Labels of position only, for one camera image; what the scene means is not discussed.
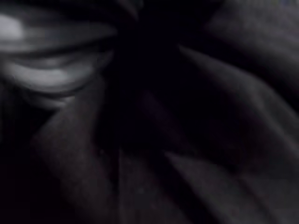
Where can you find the dark laundry garment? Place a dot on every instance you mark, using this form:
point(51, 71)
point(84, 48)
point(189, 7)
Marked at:
point(210, 130)

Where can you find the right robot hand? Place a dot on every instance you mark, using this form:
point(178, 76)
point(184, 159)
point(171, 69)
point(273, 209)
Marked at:
point(46, 74)

